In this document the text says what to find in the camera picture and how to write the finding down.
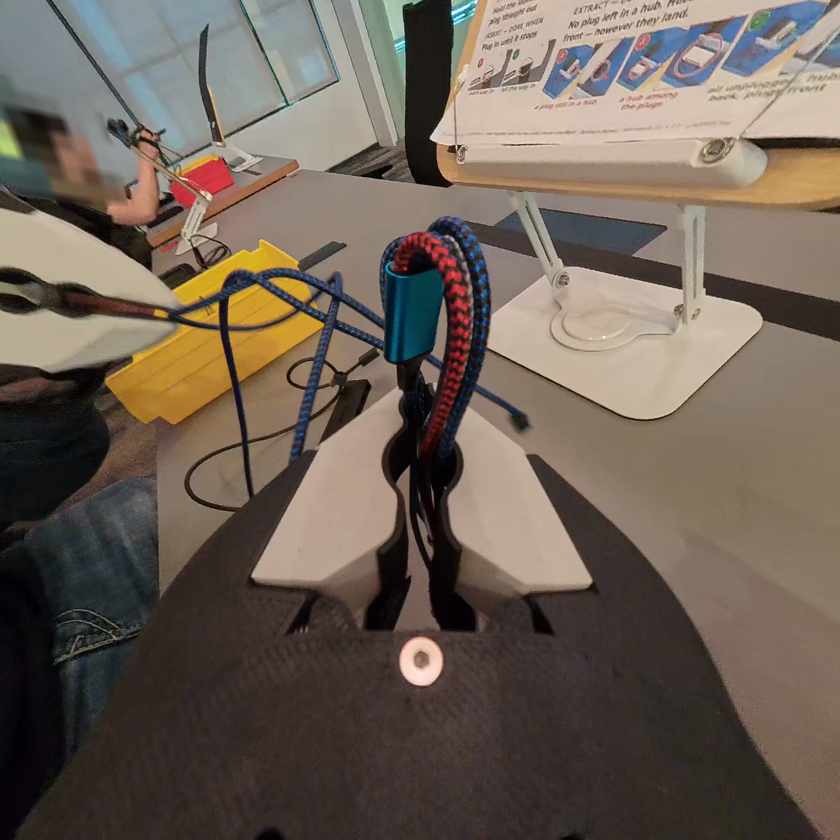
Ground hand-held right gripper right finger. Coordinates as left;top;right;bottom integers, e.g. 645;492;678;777
434;410;594;631

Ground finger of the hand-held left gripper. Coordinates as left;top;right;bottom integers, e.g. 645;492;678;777
0;197;181;313
0;309;181;378

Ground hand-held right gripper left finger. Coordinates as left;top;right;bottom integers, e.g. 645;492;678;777
250;389;410;631

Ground black usb hub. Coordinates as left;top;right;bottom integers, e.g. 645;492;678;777
319;378;375;447

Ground yellow plastic bin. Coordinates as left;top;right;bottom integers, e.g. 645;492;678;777
105;239;305;425

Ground dark grey hub cable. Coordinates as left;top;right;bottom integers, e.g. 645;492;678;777
182;344;384;515

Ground dark red braided cable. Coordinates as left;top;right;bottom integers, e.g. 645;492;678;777
392;230;473;460

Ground person's left forearm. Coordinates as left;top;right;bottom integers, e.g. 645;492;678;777
0;371;112;526

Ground red desk tray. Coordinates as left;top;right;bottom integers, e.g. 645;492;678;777
171;155;237;208

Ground wooden desk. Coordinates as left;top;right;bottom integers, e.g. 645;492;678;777
147;155;300;250

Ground person's legs in jeans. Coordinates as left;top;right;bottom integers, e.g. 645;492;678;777
20;476;161;762

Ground small black table strip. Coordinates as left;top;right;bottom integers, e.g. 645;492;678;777
297;241;349;273

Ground black office chair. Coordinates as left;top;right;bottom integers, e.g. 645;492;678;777
401;0;456;187

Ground printed instruction sheet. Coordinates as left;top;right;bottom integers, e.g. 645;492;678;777
431;0;840;191

